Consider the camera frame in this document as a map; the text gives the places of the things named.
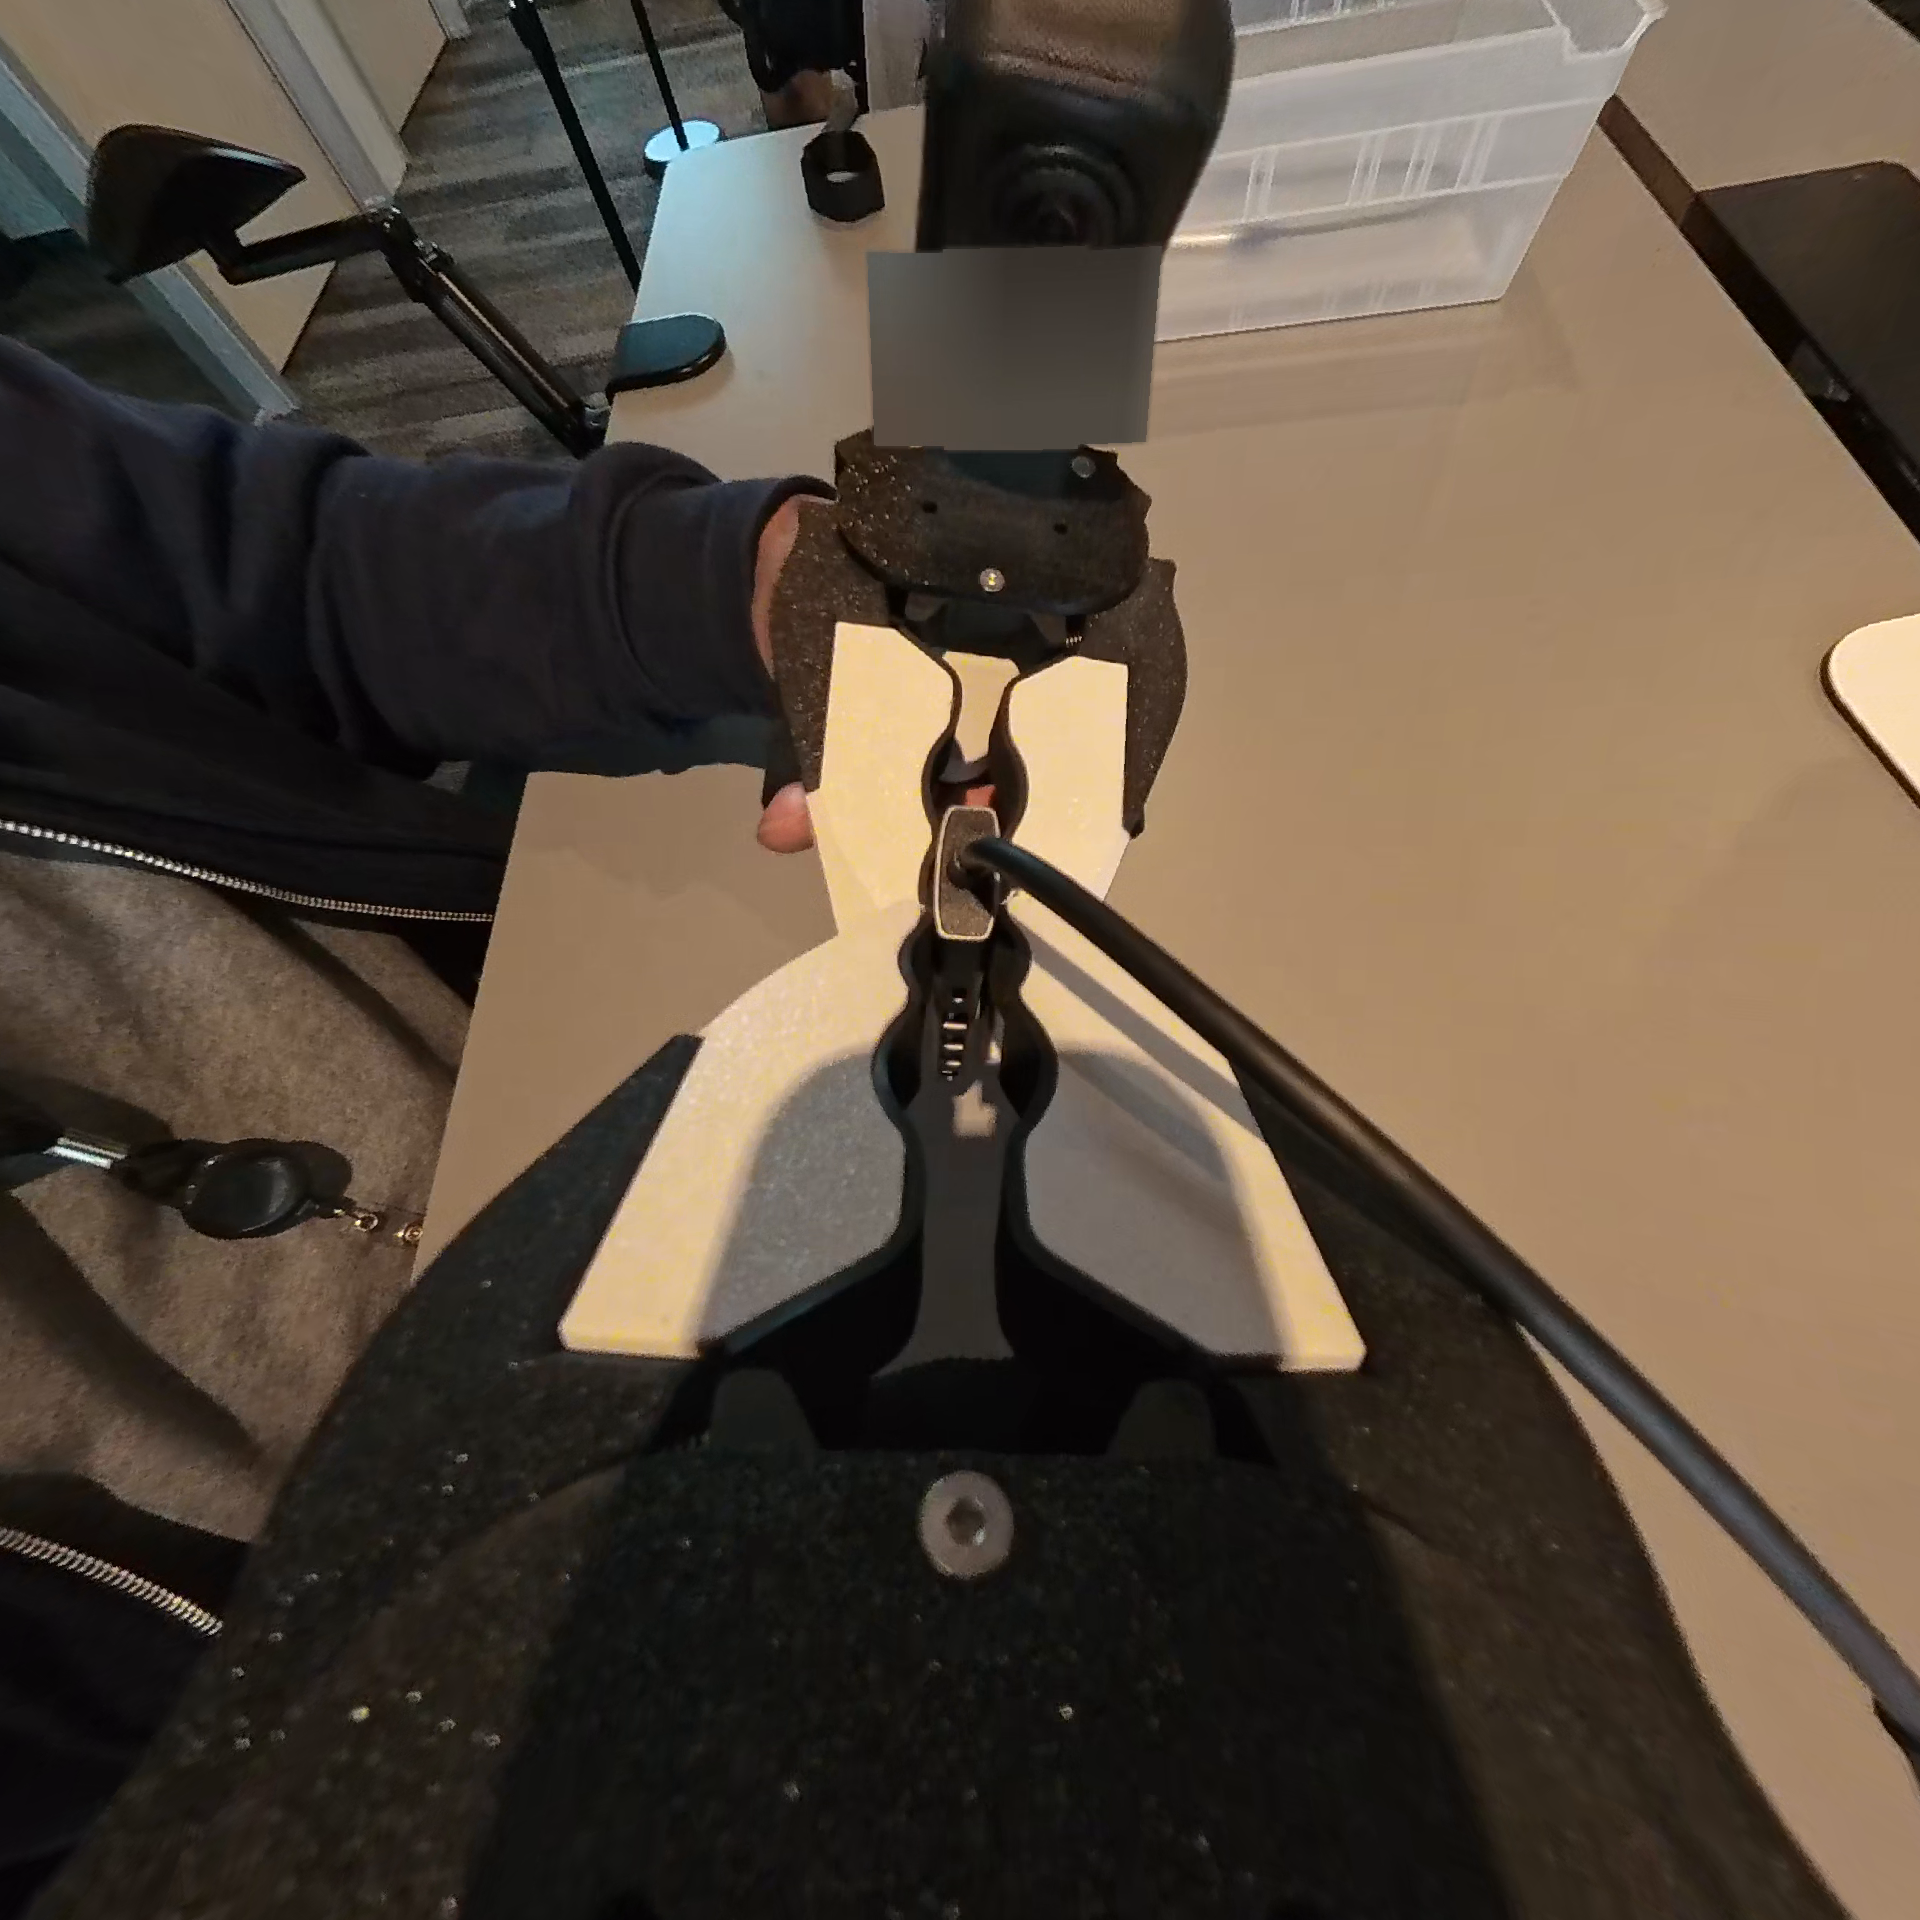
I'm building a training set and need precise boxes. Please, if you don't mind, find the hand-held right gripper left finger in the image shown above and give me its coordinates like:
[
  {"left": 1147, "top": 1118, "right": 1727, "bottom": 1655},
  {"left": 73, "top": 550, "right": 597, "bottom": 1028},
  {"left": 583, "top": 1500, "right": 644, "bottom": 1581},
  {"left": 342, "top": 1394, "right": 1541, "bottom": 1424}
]
[{"left": 554, "top": 906, "right": 941, "bottom": 1404}]

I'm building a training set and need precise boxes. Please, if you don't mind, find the person's left hand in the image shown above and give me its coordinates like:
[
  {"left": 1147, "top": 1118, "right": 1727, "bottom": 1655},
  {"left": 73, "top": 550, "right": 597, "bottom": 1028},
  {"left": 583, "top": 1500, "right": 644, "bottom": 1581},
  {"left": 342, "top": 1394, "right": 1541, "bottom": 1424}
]
[{"left": 748, "top": 503, "right": 821, "bottom": 858}]

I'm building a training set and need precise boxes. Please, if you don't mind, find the black tripod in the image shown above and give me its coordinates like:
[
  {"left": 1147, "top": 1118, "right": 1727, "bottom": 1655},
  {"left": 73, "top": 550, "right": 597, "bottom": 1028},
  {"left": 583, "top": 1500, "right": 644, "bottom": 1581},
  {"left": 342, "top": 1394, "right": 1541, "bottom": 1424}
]
[{"left": 509, "top": 0, "right": 724, "bottom": 288}]

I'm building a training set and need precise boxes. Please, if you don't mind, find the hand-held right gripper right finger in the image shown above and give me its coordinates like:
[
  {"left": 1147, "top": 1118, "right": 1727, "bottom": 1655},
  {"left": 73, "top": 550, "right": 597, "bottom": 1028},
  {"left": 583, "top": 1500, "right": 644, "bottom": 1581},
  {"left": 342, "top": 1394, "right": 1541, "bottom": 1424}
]
[{"left": 982, "top": 906, "right": 1369, "bottom": 1404}]

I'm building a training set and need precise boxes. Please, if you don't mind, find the clear plastic bin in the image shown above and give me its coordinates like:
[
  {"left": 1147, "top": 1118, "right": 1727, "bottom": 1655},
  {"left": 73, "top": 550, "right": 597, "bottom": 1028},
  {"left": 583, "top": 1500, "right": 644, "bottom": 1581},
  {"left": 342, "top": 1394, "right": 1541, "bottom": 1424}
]
[{"left": 1156, "top": 0, "right": 1666, "bottom": 343}]

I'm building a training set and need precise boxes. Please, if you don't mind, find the person's left forearm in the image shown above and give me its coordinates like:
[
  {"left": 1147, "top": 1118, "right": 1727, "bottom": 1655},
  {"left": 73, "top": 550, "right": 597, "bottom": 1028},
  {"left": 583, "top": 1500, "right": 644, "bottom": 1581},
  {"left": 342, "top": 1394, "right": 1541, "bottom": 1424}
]
[{"left": 0, "top": 336, "right": 833, "bottom": 782}]

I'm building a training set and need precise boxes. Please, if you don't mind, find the black badge reel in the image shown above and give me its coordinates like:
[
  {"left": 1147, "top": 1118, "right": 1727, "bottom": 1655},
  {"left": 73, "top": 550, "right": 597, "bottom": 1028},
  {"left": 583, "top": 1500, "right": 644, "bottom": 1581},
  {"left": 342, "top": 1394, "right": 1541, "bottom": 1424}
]
[{"left": 44, "top": 1137, "right": 431, "bottom": 1248}]

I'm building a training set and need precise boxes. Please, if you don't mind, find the black round cap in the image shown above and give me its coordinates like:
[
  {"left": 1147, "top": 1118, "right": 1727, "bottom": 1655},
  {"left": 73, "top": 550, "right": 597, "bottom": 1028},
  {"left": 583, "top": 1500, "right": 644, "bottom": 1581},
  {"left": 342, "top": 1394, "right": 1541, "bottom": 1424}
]
[{"left": 801, "top": 130, "right": 888, "bottom": 223}]

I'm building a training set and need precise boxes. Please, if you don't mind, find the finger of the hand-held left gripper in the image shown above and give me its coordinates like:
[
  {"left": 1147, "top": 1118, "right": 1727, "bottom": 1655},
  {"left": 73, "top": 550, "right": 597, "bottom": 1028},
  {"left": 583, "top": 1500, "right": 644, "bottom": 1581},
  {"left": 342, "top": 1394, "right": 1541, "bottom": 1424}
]
[
  {"left": 995, "top": 646, "right": 1146, "bottom": 911},
  {"left": 809, "top": 619, "right": 964, "bottom": 919}
]

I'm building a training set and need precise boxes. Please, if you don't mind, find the black desk mat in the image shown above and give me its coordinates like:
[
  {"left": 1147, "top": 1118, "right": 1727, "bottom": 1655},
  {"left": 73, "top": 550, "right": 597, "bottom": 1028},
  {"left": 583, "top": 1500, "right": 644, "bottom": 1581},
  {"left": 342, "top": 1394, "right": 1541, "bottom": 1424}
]
[{"left": 1679, "top": 164, "right": 1920, "bottom": 541}]

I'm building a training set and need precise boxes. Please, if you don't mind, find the grey multiport hub black cable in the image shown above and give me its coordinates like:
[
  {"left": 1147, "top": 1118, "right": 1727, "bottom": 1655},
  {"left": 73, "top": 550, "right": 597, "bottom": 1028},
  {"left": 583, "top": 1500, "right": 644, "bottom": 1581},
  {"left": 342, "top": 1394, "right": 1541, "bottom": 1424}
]
[{"left": 916, "top": 800, "right": 1920, "bottom": 1735}]

